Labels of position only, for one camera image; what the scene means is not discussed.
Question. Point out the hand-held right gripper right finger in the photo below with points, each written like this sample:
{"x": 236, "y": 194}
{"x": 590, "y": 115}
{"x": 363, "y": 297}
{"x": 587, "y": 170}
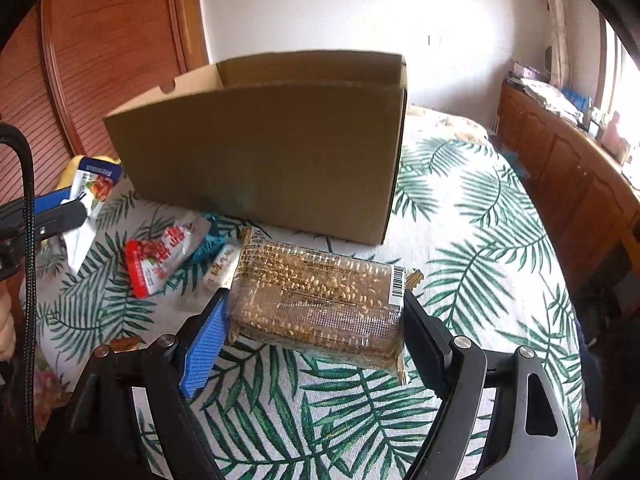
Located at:
{"x": 432, "y": 347}

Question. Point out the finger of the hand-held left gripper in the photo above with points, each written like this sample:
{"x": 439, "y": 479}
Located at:
{"x": 60, "y": 222}
{"x": 50, "y": 203}

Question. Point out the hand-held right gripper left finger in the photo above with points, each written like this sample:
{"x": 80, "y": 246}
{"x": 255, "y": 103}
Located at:
{"x": 207, "y": 347}

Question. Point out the white blue-topped snack packet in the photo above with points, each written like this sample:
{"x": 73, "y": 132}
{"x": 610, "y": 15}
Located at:
{"x": 92, "y": 190}

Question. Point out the clear sesame cracker packet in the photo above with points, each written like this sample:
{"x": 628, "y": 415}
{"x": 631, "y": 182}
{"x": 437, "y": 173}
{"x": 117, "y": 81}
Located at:
{"x": 315, "y": 305}

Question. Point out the brown cardboard box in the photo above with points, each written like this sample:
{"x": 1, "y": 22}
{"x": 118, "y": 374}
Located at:
{"x": 260, "y": 160}

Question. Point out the person's left hand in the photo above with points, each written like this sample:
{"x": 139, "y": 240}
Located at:
{"x": 6, "y": 327}

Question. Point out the yellow plush toy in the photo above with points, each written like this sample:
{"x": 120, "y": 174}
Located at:
{"x": 75, "y": 172}

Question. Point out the small white snack packet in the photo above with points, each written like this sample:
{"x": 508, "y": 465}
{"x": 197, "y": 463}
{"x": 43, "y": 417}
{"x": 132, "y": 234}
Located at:
{"x": 222, "y": 267}

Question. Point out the leaf print cloth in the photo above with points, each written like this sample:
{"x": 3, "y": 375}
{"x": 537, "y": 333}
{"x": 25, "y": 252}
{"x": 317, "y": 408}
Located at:
{"x": 475, "y": 260}

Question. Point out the red and white snack packet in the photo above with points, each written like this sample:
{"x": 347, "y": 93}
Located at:
{"x": 162, "y": 255}

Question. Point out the teal snack packet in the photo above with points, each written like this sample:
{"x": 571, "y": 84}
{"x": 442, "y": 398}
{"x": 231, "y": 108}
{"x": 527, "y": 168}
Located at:
{"x": 212, "y": 240}

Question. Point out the wooden slatted wardrobe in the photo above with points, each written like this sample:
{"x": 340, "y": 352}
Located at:
{"x": 100, "y": 60}

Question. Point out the long wooden cabinet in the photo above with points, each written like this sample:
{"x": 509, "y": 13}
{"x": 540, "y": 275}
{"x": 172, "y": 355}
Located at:
{"x": 565, "y": 175}

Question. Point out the floral bedsheet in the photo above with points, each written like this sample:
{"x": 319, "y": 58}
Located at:
{"x": 445, "y": 122}

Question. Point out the folded patterned cloth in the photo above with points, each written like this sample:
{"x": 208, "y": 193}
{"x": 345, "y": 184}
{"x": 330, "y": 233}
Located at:
{"x": 545, "y": 94}

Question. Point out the blue boxes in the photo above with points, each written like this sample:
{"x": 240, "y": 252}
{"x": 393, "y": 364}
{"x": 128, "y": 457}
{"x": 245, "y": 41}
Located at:
{"x": 575, "y": 99}

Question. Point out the purple box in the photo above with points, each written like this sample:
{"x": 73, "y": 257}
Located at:
{"x": 525, "y": 71}

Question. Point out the wooden framed window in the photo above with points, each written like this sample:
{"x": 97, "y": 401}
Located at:
{"x": 617, "y": 75}

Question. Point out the patterned curtain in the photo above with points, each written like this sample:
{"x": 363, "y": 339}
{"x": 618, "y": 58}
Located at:
{"x": 557, "y": 25}

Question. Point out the white wall switch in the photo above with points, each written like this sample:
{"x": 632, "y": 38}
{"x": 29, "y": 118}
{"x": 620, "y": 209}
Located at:
{"x": 434, "y": 39}

